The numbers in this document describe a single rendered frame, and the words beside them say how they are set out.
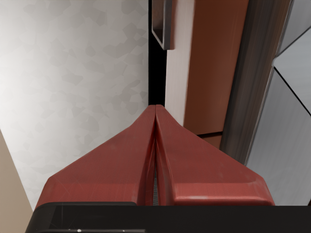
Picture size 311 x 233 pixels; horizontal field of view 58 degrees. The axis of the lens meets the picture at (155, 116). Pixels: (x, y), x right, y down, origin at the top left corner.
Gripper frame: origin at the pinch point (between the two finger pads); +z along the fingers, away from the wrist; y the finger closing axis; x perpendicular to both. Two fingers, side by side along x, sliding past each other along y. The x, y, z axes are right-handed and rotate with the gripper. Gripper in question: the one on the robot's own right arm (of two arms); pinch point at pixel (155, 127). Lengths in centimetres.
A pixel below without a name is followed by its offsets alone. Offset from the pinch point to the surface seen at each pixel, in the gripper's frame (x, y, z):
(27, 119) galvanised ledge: 14.5, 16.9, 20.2
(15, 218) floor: 121, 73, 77
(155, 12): 0.4, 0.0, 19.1
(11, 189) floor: 99, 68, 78
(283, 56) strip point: -0.3, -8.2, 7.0
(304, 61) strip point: 0.2, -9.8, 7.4
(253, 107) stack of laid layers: 4.2, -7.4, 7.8
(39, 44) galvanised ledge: 4.4, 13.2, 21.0
